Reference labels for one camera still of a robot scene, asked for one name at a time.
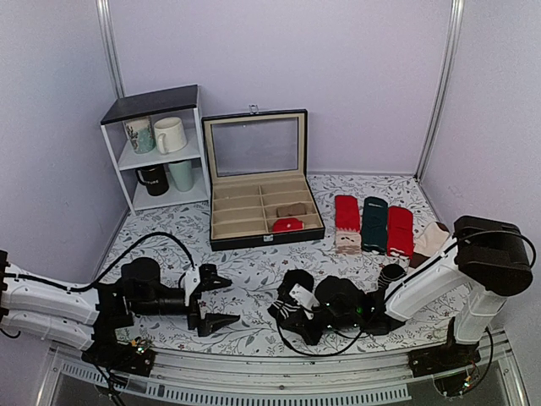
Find mint green mug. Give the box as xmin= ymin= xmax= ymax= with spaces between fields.
xmin=167 ymin=160 xmax=194 ymax=192

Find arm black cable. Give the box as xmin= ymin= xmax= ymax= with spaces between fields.
xmin=276 ymin=316 xmax=373 ymax=357
xmin=67 ymin=231 xmax=198 ymax=293

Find aluminium front rail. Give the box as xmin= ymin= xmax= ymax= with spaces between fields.
xmin=37 ymin=331 xmax=533 ymax=405

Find black compartment box open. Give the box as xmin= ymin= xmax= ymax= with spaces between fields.
xmin=201 ymin=109 xmax=325 ymax=251

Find left corner metal post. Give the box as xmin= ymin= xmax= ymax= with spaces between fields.
xmin=96 ymin=0 xmax=125 ymax=99

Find rolled brown sock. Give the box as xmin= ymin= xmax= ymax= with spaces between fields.
xmin=276 ymin=202 xmax=307 ymax=217

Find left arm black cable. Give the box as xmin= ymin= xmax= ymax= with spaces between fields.
xmin=67 ymin=231 xmax=198 ymax=293

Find black sock white stripes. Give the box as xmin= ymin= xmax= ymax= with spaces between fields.
xmin=267 ymin=269 xmax=314 ymax=322

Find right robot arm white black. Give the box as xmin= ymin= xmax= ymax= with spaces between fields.
xmin=268 ymin=216 xmax=537 ymax=369

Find cream white mug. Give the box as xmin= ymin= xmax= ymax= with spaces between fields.
xmin=154 ymin=117 xmax=188 ymax=155

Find rolled red sock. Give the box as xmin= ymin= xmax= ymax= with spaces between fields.
xmin=271 ymin=217 xmax=304 ymax=233

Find black striped sock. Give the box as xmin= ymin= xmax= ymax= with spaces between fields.
xmin=377 ymin=263 xmax=407 ymax=291

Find cream brown sock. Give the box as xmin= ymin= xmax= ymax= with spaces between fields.
xmin=407 ymin=222 xmax=450 ymax=273

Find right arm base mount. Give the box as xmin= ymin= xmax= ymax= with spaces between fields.
xmin=407 ymin=343 xmax=480 ymax=398

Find white shelf black top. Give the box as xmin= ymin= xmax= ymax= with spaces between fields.
xmin=100 ymin=85 xmax=210 ymax=215

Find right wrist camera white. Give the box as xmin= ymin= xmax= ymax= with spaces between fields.
xmin=291 ymin=283 xmax=320 ymax=320

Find right corner metal post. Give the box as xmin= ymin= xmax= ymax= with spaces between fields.
xmin=415 ymin=0 xmax=465 ymax=183

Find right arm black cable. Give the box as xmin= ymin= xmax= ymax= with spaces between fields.
xmin=276 ymin=316 xmax=373 ymax=357

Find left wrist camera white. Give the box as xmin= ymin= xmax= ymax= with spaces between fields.
xmin=179 ymin=268 xmax=200 ymax=307

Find red white sock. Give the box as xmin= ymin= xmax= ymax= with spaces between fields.
xmin=387 ymin=206 xmax=414 ymax=259

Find floral teal mug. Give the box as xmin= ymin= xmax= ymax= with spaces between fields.
xmin=123 ymin=117 xmax=156 ymax=154

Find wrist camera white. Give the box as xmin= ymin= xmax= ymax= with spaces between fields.
xmin=179 ymin=268 xmax=200 ymax=307
xmin=291 ymin=283 xmax=320 ymax=320

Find red santa sock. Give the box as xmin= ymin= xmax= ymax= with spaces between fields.
xmin=335 ymin=195 xmax=361 ymax=255

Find corner metal post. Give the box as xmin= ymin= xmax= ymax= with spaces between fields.
xmin=415 ymin=0 xmax=465 ymax=183
xmin=96 ymin=0 xmax=125 ymax=99

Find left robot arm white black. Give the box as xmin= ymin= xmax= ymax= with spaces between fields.
xmin=1 ymin=257 xmax=240 ymax=367

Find black mug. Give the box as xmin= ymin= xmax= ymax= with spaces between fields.
xmin=135 ymin=164 xmax=169 ymax=197

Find dark green sock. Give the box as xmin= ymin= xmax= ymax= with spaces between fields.
xmin=361 ymin=196 xmax=388 ymax=255

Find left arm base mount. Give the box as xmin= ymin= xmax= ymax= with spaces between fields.
xmin=81 ymin=339 xmax=156 ymax=377

